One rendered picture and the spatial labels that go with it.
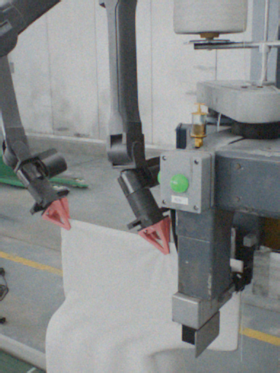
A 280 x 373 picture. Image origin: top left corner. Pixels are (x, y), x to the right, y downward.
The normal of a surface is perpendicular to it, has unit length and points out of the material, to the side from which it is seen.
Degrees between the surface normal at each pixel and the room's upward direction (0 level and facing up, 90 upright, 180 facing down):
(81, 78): 90
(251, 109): 90
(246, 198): 90
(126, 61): 79
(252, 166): 90
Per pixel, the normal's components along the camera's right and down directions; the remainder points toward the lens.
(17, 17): 0.71, -0.01
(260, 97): -0.15, 0.26
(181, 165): -0.57, 0.22
